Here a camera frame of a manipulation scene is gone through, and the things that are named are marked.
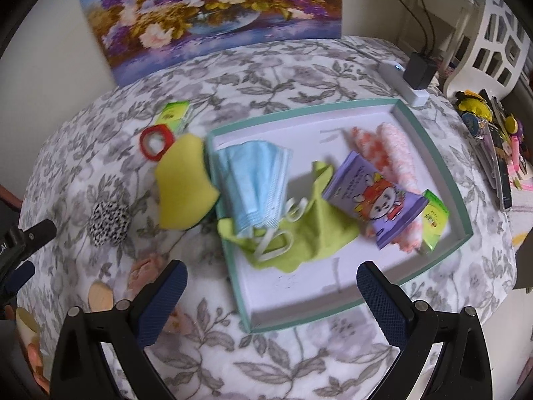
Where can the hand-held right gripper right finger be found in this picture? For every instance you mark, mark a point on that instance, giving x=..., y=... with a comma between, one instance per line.
x=385, y=304

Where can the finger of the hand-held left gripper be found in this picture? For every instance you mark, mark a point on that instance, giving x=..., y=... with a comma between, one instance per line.
x=39, y=233
x=18, y=277

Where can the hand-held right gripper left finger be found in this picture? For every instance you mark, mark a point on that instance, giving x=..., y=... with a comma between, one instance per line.
x=160, y=304

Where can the pink floral scrunchie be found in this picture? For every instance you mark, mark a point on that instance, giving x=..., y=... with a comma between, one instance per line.
x=143, y=271

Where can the black and white scrunchie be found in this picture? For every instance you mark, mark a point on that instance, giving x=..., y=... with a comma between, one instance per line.
x=108, y=225

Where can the teal shallow tray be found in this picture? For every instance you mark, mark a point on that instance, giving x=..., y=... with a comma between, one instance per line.
x=300, y=283

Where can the green tissue pack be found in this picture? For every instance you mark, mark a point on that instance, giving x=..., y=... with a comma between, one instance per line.
x=175, y=112
x=435, y=221

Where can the green cloth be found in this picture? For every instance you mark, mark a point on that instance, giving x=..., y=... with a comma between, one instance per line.
x=324, y=221

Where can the purple cartoon packet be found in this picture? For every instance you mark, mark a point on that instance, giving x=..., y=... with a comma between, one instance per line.
x=374, y=200

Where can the green and yellow sponge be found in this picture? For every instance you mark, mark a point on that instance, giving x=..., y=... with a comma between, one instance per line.
x=187, y=187

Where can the red tape roll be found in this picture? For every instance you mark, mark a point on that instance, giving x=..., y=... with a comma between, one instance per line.
x=143, y=143

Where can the blue face mask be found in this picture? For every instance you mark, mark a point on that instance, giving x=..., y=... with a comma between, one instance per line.
x=254, y=183

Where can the pink striped towel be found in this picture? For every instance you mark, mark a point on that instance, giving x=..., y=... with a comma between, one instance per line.
x=395, y=146

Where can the dark brown-edged furniture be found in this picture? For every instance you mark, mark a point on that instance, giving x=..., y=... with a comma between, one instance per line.
x=8, y=198

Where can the pink toy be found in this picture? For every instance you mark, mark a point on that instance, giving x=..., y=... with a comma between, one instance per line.
x=516, y=158

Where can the blue round badge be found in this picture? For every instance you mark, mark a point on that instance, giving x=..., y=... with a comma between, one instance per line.
x=477, y=126

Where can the white power strip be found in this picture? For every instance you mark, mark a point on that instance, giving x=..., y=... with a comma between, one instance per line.
x=410, y=91

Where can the yellow plush toy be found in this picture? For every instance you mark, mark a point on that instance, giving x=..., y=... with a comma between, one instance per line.
x=474, y=106

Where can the white lattice chair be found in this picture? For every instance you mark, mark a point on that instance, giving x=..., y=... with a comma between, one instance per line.
x=452, y=85

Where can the black charger adapter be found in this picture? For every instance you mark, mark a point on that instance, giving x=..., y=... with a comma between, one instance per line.
x=420, y=71

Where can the flower painting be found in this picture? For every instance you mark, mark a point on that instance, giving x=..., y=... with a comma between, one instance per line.
x=208, y=8

